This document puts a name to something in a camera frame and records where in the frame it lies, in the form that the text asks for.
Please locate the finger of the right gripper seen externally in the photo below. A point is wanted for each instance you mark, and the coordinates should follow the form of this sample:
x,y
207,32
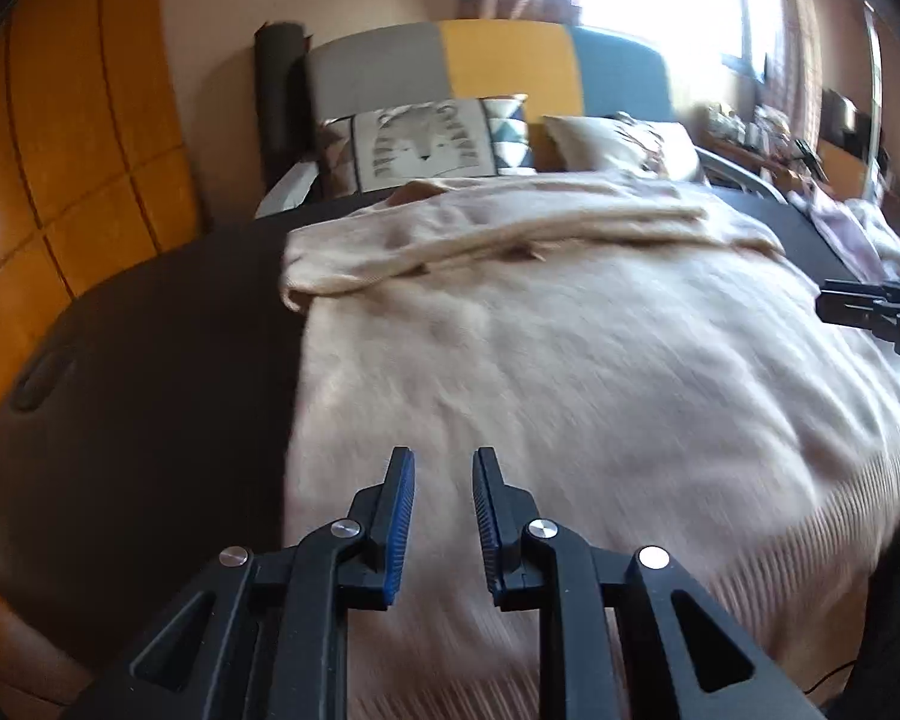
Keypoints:
x,y
853,304

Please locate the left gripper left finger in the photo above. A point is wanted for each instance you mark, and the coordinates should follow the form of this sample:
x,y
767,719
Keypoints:
x,y
265,635

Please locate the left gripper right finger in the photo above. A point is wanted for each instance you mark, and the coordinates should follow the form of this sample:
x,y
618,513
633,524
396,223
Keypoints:
x,y
620,635

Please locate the beige knit sweater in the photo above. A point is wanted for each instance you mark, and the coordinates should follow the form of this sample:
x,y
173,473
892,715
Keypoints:
x,y
644,360

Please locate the wooden side desk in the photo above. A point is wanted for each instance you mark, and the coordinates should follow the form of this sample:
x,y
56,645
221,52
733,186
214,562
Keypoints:
x,y
766,148

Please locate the black monitor screen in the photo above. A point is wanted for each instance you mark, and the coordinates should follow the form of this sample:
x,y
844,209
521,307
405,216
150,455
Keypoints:
x,y
844,125

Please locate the deer print cushion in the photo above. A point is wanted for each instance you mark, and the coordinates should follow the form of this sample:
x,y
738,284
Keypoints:
x,y
651,150

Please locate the grey yellow blue sofa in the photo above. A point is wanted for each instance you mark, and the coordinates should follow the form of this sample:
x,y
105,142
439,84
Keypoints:
x,y
560,69

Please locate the tiger print cushion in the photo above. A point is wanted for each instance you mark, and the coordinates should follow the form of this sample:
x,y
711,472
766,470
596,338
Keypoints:
x,y
386,148

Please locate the black rolled mat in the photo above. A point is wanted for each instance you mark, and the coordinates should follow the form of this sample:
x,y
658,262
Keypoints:
x,y
283,112

